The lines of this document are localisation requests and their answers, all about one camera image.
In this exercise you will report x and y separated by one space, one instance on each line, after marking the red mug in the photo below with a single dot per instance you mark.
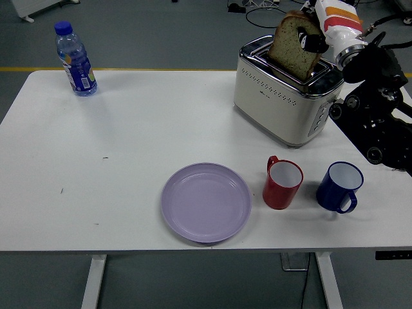
278 194

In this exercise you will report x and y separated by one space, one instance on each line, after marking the blue-capped plastic water bottle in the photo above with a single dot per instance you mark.
78 64

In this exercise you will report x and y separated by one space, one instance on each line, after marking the blue mug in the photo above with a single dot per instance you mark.
331 193

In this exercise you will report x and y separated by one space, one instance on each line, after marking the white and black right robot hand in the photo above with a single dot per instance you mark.
341 22

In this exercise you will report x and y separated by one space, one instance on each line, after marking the clear plastic under-table bracket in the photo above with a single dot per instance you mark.
294 262

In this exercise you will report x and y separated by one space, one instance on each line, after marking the black table control panel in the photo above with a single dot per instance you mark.
392 255

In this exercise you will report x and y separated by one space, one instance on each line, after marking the brown bread slice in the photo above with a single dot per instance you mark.
289 48

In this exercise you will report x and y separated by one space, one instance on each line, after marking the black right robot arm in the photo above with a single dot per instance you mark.
376 106

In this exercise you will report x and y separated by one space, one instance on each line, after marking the white table leg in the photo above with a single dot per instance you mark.
330 283
93 283

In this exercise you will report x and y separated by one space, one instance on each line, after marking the cream and chrome toaster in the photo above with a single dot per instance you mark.
277 106

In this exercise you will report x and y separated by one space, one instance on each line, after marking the white equipment base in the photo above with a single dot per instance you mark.
407 16

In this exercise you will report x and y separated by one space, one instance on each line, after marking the white panel stand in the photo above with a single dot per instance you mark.
32 6

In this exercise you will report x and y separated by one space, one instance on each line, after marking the lilac round plate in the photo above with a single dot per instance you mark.
206 202

